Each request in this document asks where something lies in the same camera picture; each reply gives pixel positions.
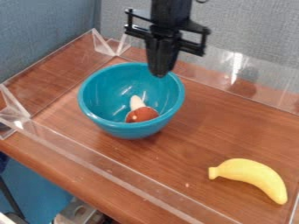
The yellow toy banana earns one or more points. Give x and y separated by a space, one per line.
254 173

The grey metal bracket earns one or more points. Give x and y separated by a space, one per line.
79 213

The brown white toy mushroom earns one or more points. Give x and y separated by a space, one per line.
140 112

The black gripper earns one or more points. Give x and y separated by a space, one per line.
168 32

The blue bowl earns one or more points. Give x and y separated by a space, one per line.
106 93

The clear acrylic barrier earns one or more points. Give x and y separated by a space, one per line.
241 114

